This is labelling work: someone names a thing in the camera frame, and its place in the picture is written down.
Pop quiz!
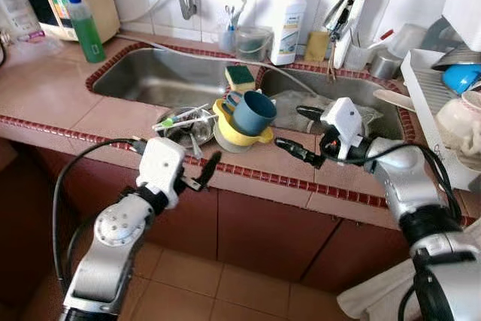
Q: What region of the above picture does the white ceramic jug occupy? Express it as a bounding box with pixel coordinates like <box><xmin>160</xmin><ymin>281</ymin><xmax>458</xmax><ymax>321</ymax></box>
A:
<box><xmin>436</xmin><ymin>92</ymin><xmax>481</xmax><ymax>162</ymax></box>

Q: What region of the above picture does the steel pot lid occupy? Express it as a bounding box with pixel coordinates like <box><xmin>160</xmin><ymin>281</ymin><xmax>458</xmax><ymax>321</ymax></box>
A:
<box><xmin>432</xmin><ymin>47</ymin><xmax>481</xmax><ymax>70</ymax></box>

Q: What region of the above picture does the blue and white toothbrush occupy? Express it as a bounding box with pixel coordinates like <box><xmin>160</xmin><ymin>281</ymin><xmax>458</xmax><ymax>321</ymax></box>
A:
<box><xmin>224</xmin><ymin>0</ymin><xmax>249</xmax><ymax>32</ymax></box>

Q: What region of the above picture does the clear toothbrush cup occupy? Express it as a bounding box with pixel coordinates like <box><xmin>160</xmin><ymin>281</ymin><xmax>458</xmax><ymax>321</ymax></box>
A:
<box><xmin>218</xmin><ymin>24</ymin><xmax>240</xmax><ymax>55</ymax></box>

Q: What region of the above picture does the flat yellow sponge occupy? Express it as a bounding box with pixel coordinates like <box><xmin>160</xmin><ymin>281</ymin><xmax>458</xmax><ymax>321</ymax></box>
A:
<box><xmin>304</xmin><ymin>29</ymin><xmax>331</xmax><ymax>62</ymax></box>

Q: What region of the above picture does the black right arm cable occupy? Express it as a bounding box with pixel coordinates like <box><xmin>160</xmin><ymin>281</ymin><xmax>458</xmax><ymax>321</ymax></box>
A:
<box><xmin>353</xmin><ymin>139</ymin><xmax>463</xmax><ymax>224</ymax></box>

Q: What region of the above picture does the green dish soap bottle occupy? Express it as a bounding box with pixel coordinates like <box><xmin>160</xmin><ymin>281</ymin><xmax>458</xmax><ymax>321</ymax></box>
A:
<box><xmin>66</xmin><ymin>0</ymin><xmax>107</xmax><ymax>64</ymax></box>

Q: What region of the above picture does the blue bowl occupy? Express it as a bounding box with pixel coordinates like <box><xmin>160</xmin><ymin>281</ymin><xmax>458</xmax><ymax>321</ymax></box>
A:
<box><xmin>442</xmin><ymin>64</ymin><xmax>481</xmax><ymax>96</ymax></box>

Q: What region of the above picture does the clear plastic cup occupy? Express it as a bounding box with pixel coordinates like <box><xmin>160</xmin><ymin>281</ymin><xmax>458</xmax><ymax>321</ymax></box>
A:
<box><xmin>344</xmin><ymin>41</ymin><xmax>373</xmax><ymax>72</ymax></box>

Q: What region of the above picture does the white detergent bottle yellow cap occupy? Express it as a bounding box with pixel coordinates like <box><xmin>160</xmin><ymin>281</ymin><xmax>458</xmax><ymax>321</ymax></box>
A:
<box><xmin>270</xmin><ymin>0</ymin><xmax>308</xmax><ymax>66</ymax></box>

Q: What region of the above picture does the green and yellow sponge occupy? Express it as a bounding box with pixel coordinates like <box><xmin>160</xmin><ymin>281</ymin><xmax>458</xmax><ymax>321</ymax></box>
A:
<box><xmin>224</xmin><ymin>64</ymin><xmax>257</xmax><ymax>95</ymax></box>

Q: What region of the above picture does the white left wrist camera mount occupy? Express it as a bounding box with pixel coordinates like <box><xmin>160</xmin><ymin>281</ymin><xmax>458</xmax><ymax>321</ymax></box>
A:
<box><xmin>138</xmin><ymin>138</ymin><xmax>186</xmax><ymax>209</ymax></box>

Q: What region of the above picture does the brown base cabinet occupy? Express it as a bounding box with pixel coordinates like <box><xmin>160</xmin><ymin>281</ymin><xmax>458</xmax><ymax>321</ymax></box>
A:
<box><xmin>30</xmin><ymin>144</ymin><xmax>481</xmax><ymax>295</ymax></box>

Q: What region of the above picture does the clear plastic bag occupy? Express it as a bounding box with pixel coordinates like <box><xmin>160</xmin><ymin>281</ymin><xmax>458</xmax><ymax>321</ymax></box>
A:
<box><xmin>269</xmin><ymin>90</ymin><xmax>365</xmax><ymax>135</ymax></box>

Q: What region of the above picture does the yellow plastic cup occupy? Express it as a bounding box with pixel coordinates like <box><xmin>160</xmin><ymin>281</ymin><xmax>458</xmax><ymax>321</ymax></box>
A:
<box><xmin>213</xmin><ymin>98</ymin><xmax>275</xmax><ymax>147</ymax></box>

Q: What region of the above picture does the steel sink basin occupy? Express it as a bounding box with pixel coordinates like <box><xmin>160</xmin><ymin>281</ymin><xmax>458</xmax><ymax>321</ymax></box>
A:
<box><xmin>256</xmin><ymin>67</ymin><xmax>414</xmax><ymax>143</ymax></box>
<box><xmin>86</xmin><ymin>44</ymin><xmax>264</xmax><ymax>111</ymax></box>

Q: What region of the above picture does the steel cup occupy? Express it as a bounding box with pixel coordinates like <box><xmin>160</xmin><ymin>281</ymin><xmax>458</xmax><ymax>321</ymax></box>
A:
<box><xmin>368</xmin><ymin>49</ymin><xmax>403</xmax><ymax>80</ymax></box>

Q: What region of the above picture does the clear packet with pink label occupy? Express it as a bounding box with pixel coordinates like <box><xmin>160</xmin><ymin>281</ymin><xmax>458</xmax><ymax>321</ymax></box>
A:
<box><xmin>0</xmin><ymin>29</ymin><xmax>65</xmax><ymax>62</ymax></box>

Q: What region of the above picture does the clear plastic container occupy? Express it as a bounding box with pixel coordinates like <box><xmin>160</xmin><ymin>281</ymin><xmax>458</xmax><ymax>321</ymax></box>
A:
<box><xmin>387</xmin><ymin>24</ymin><xmax>428</xmax><ymax>60</ymax></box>

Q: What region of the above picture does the large white plastic bottle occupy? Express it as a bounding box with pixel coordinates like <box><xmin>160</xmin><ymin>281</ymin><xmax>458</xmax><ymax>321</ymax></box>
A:
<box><xmin>0</xmin><ymin>0</ymin><xmax>42</xmax><ymax>40</ymax></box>

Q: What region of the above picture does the beige rice paddle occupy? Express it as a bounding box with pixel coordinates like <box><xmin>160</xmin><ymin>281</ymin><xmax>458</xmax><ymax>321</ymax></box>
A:
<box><xmin>374</xmin><ymin>89</ymin><xmax>413</xmax><ymax>114</ymax></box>

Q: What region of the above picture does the steel strainer bowl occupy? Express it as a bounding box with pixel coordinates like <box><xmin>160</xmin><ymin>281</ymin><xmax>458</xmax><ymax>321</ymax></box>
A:
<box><xmin>352</xmin><ymin>103</ymin><xmax>386</xmax><ymax>140</ymax></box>

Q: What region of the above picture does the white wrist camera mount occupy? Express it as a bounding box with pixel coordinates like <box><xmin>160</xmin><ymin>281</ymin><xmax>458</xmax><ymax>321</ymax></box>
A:
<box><xmin>319</xmin><ymin>98</ymin><xmax>367</xmax><ymax>162</ymax></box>
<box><xmin>138</xmin><ymin>138</ymin><xmax>186</xmax><ymax>209</ymax></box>

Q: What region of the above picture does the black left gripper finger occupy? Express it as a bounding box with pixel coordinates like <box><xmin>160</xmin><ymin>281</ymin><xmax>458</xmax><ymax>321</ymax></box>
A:
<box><xmin>197</xmin><ymin>151</ymin><xmax>223</xmax><ymax>188</ymax></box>

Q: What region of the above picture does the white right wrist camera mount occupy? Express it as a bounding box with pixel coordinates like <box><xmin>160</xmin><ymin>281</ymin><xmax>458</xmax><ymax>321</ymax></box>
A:
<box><xmin>319</xmin><ymin>98</ymin><xmax>367</xmax><ymax>162</ymax></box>

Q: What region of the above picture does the white chopstick with green end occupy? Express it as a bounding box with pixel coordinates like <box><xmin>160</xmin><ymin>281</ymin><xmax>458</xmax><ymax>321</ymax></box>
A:
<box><xmin>153</xmin><ymin>111</ymin><xmax>200</xmax><ymax>131</ymax></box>

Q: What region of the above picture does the blue mug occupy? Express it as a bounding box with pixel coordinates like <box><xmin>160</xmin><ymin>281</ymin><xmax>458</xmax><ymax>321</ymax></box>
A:
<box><xmin>225</xmin><ymin>90</ymin><xmax>277</xmax><ymax>138</ymax></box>

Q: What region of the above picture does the white dish rack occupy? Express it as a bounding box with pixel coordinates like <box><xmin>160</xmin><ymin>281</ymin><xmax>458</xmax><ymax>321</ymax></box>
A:
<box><xmin>401</xmin><ymin>49</ymin><xmax>481</xmax><ymax>192</ymax></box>

